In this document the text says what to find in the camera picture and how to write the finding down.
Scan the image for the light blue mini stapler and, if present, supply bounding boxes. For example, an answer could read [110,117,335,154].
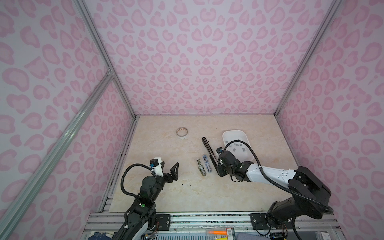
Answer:
[203,155,212,173]

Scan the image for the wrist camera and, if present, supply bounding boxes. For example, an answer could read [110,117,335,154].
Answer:
[150,157,164,177]
[216,147,224,155]

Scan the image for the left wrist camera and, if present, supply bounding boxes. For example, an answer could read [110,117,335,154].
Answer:
[150,157,164,177]

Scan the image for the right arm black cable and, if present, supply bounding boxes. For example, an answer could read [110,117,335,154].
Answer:
[223,139,334,214]

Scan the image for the white tape roll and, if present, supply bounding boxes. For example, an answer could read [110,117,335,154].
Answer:
[176,127,189,139]

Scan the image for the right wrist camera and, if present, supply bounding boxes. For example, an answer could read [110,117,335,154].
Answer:
[216,147,224,155]

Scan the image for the white mini stapler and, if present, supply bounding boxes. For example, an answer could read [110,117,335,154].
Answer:
[197,159,207,176]

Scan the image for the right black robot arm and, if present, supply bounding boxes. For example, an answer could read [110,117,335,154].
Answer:
[216,148,334,229]

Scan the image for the orange marker pen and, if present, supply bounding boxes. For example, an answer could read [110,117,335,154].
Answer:
[208,231,227,236]

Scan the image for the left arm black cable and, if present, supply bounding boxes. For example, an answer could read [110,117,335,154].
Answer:
[120,163,152,199]

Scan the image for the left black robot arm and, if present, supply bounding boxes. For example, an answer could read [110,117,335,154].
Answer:
[113,158,179,240]

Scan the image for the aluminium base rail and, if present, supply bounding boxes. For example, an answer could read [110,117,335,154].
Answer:
[81,212,345,240]

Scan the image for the white plastic tray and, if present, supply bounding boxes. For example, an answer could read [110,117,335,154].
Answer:
[222,130,254,162]

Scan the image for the black stapler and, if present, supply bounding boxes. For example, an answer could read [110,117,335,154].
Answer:
[202,137,218,169]

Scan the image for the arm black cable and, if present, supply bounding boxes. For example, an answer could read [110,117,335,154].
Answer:
[223,139,334,214]
[120,163,152,199]

